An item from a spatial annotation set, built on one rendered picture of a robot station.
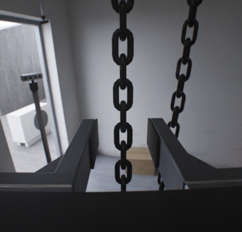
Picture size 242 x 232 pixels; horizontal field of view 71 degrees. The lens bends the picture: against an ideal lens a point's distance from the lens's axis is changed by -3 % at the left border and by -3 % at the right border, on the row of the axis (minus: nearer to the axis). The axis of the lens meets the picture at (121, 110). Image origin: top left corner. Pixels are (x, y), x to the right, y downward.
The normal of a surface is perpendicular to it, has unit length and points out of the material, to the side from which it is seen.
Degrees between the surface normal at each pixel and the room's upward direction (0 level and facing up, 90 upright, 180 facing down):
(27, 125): 90
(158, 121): 3
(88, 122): 3
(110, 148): 90
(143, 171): 90
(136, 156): 0
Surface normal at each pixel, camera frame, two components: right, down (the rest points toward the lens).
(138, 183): -0.04, -0.94
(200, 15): -0.29, 0.32
